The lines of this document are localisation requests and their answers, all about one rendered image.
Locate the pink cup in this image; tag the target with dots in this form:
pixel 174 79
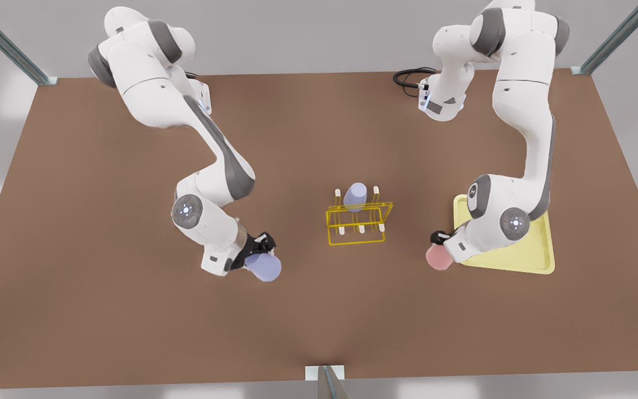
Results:
pixel 438 259

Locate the lavender cup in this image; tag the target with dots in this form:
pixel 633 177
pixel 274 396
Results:
pixel 264 267
pixel 355 197

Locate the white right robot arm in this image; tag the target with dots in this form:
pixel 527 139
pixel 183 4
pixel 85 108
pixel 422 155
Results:
pixel 153 83

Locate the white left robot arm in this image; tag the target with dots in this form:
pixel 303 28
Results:
pixel 518 94

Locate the pale yellow tray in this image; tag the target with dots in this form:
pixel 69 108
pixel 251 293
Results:
pixel 524 252

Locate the silver frame post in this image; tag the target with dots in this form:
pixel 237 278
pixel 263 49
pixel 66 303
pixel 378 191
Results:
pixel 327 382
pixel 6 47
pixel 615 39

